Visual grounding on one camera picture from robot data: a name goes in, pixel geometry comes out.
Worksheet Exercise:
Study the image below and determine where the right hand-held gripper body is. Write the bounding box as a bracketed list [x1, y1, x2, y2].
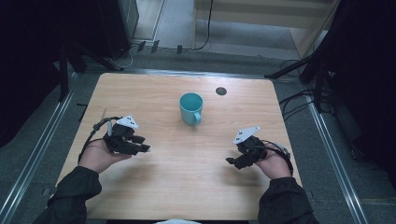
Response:
[233, 125, 269, 162]

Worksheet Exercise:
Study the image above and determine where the bundle of black floor cables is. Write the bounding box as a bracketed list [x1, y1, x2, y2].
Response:
[278, 59, 335, 122]

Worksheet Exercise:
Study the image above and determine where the person's right hand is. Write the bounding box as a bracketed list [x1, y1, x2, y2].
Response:
[255, 148, 293, 180]

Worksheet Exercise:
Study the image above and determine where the black hanging cable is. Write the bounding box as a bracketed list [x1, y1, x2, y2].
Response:
[191, 0, 215, 51]

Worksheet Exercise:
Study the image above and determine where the light wooden furniture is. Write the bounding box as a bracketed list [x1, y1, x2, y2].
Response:
[191, 0, 342, 60]

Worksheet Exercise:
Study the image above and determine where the white cloth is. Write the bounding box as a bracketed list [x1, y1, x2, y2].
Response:
[153, 218, 202, 224]

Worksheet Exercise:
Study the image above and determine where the black metal stand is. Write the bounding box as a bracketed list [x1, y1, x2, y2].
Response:
[57, 40, 122, 103]

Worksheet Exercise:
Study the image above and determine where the black frame stand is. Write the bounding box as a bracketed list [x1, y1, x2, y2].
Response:
[264, 0, 353, 113]

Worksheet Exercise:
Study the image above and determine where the left hand-held gripper black cable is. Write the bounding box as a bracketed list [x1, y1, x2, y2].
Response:
[78, 116, 124, 164]

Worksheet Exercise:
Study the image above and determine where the right hand-held gripper black cable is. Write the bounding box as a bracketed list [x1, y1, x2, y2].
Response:
[262, 139, 294, 176]

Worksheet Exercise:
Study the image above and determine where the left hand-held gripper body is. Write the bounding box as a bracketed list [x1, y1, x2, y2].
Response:
[103, 115, 140, 156]

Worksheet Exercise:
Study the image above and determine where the person's left hand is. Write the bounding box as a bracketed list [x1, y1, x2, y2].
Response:
[78, 138, 134, 175]

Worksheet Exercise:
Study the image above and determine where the hand-held gripper black cable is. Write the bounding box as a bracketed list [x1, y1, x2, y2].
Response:
[262, 139, 294, 176]
[78, 116, 124, 164]

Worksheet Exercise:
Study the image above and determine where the black cabinet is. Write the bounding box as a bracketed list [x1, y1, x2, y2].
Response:
[96, 0, 140, 59]

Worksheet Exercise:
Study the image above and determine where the teal mug with handle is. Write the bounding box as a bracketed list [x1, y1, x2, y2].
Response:
[178, 92, 205, 127]

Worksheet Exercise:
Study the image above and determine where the white floor cable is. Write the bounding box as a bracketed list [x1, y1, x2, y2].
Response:
[108, 43, 139, 71]

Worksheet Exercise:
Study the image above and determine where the metal floor rail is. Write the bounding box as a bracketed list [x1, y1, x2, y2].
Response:
[306, 92, 370, 224]
[0, 73, 78, 224]

